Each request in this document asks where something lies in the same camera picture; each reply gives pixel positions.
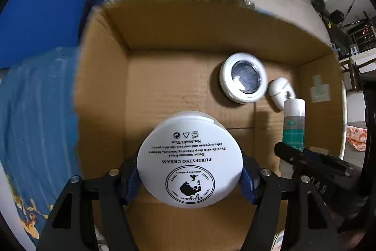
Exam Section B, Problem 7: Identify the dark wooden chair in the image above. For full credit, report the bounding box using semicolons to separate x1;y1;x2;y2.
338;57;365;93

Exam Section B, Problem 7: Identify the white teal spray bottle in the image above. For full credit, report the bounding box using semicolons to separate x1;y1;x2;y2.
282;99;305;151

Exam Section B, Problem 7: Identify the white purifying cream jar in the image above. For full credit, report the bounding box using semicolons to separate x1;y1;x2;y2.
137;112;243;208

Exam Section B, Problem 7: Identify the white round jar dark lid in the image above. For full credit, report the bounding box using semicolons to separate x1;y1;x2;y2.
219;53;268;104

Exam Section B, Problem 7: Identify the open cardboard box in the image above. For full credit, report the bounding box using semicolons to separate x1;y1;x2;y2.
73;0;348;251

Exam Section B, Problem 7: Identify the white oval earbud case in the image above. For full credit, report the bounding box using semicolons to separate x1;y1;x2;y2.
268;77;296;111

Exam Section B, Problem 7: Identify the blue striped bedspread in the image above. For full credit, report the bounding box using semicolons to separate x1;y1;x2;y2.
1;48;82;245

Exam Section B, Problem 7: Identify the orange white patterned cloth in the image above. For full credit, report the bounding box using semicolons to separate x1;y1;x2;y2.
346;125;367;152

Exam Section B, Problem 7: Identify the blue foam wedge cushion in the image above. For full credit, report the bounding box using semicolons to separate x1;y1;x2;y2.
1;0;86;69

